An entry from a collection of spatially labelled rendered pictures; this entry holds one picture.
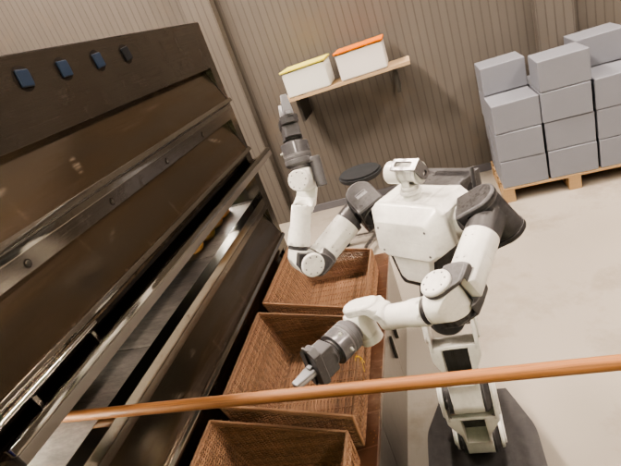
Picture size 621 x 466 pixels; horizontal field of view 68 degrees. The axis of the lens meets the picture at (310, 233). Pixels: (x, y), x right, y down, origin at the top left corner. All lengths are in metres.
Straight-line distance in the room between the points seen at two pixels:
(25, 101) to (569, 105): 3.71
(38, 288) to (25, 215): 0.18
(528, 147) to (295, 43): 2.39
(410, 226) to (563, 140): 3.09
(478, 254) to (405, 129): 3.87
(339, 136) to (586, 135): 2.27
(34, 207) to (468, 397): 1.43
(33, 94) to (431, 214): 1.10
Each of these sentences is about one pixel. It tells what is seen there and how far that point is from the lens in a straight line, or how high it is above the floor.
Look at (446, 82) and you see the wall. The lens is 4.87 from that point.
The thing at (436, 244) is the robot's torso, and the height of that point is 1.30.
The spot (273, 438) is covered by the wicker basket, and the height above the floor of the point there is 0.74.
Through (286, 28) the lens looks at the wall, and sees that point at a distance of 4.89.
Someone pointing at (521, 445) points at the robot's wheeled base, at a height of 0.17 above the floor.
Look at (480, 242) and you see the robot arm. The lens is 1.16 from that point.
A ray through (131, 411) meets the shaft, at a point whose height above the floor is 1.20.
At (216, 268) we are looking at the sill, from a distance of 1.94.
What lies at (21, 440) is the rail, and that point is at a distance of 1.06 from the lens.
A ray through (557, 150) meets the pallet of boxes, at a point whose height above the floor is 0.38.
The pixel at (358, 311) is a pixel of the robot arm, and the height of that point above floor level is 1.25.
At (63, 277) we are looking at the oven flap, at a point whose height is 1.56.
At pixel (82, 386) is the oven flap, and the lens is 1.14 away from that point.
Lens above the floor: 1.93
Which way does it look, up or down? 24 degrees down
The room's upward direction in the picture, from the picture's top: 20 degrees counter-clockwise
